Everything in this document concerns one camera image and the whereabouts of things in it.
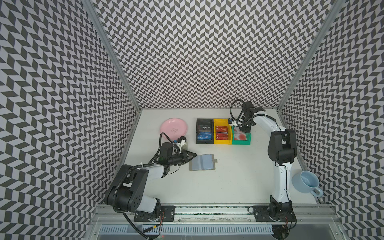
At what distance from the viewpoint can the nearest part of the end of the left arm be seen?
28.4 inches

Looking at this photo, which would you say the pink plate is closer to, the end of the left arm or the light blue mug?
the end of the left arm

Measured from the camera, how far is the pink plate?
106cm
